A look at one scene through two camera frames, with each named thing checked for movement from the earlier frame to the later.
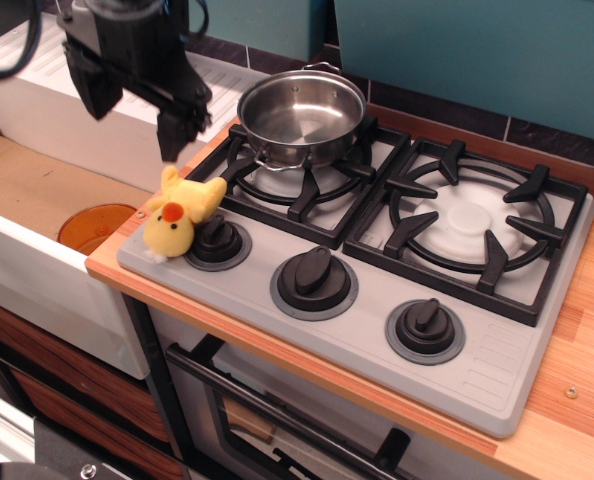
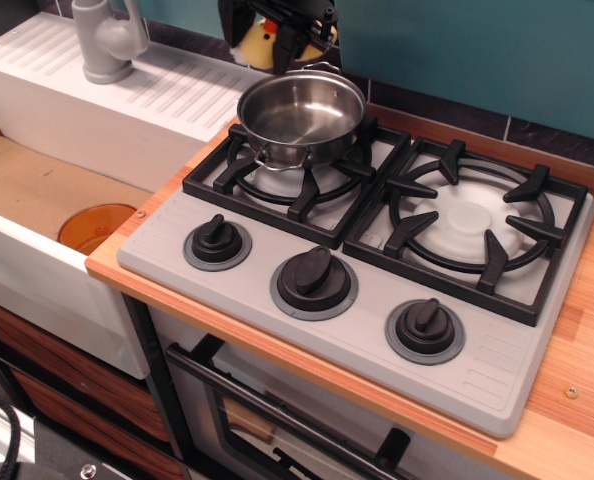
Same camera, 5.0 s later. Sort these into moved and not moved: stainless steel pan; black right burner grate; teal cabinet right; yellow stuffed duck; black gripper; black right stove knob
Moved: black gripper; yellow stuffed duck
Not moved: teal cabinet right; black right stove knob; black right burner grate; stainless steel pan
